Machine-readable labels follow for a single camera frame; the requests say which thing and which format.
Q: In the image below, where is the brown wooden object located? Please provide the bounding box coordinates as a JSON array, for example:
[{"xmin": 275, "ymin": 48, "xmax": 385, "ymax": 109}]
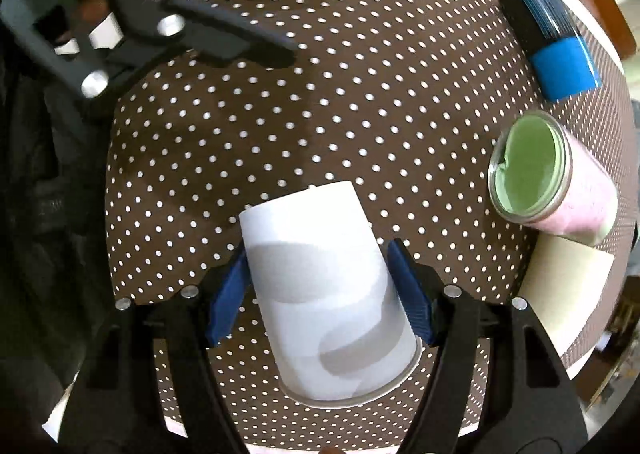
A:
[{"xmin": 576, "ymin": 0, "xmax": 640, "ymax": 58}]

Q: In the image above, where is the white paper cup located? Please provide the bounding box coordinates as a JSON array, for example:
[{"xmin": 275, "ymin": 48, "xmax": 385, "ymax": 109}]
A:
[{"xmin": 238, "ymin": 180, "xmax": 420, "ymax": 409}]

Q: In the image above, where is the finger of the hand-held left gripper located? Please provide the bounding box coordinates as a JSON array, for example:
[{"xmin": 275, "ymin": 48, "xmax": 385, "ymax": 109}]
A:
[{"xmin": 1, "ymin": 0, "xmax": 299, "ymax": 100}]

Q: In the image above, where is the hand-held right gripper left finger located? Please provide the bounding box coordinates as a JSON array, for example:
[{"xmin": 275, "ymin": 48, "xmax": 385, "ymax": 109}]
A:
[{"xmin": 56, "ymin": 248, "xmax": 251, "ymax": 454}]

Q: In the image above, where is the blue and black cylinder bottle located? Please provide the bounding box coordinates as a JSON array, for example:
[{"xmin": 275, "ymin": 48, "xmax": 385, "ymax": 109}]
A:
[{"xmin": 500, "ymin": 0, "xmax": 603, "ymax": 103}]

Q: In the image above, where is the pink cup with green inside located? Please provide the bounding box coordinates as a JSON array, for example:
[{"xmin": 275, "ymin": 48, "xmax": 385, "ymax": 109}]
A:
[{"xmin": 487, "ymin": 110, "xmax": 620, "ymax": 245}]

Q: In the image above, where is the brown dotted tablecloth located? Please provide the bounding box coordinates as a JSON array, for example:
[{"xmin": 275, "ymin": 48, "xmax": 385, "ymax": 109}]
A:
[{"xmin": 104, "ymin": 0, "xmax": 634, "ymax": 441}]

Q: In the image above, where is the dark cloth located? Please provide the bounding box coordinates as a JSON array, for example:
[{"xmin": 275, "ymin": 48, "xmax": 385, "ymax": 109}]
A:
[{"xmin": 0, "ymin": 28, "xmax": 117, "ymax": 454}]

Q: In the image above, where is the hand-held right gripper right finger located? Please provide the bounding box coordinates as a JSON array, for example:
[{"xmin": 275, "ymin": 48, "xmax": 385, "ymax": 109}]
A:
[{"xmin": 387, "ymin": 238, "xmax": 589, "ymax": 454}]

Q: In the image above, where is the cream paper sheet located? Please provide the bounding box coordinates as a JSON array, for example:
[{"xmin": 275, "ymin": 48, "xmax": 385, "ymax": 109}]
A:
[{"xmin": 517, "ymin": 234, "xmax": 616, "ymax": 352}]

